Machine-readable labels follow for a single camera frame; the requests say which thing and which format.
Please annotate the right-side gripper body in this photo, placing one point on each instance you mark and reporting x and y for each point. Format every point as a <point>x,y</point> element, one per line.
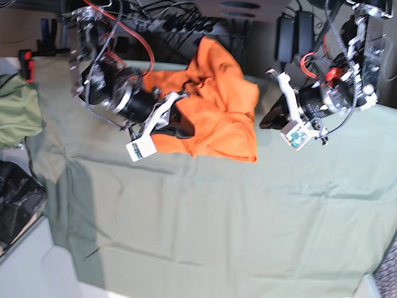
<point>145,112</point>

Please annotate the aluminium frame post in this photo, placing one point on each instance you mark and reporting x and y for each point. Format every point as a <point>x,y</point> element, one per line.
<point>238,40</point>

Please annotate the olive green garment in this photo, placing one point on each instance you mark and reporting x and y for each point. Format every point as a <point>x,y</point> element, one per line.
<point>21,116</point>

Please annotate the blue clamp at left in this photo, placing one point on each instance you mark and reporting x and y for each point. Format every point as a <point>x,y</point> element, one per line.
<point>45,47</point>

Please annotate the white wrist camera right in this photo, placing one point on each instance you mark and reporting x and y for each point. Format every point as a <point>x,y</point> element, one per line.
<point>141,148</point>

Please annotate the black plastic bag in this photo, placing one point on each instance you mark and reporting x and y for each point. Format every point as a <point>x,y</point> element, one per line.
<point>22,197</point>

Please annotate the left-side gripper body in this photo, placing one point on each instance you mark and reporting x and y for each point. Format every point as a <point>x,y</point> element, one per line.
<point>315,126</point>

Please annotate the black power adapter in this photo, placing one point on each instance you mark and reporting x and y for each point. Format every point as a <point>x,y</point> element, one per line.
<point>305,32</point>
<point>284,39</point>

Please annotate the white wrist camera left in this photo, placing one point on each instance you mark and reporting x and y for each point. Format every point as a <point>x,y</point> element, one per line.
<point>296,134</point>

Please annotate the black power strip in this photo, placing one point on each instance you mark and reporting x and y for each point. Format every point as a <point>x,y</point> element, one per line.
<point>182,26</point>

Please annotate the black power adapter right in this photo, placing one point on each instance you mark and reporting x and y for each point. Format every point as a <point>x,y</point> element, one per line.
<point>305,32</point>

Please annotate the green table cloth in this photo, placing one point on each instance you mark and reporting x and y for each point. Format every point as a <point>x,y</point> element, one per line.
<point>306,223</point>

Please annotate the robot arm at left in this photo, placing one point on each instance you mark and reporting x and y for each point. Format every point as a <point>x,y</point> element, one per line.
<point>343,66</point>

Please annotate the grey patterned chair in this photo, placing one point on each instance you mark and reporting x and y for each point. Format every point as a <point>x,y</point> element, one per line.
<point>385,274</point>

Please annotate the black power adapter left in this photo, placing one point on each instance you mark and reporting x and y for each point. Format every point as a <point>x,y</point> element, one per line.
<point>284,39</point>

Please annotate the orange T-shirt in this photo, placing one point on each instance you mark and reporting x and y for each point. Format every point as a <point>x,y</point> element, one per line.
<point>220,105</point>

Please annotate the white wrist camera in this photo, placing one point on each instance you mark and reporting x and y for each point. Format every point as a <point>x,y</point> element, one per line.
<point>296,134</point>
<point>141,148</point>

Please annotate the robot arm at right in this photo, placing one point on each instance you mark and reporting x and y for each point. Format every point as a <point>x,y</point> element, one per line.
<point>108,87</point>

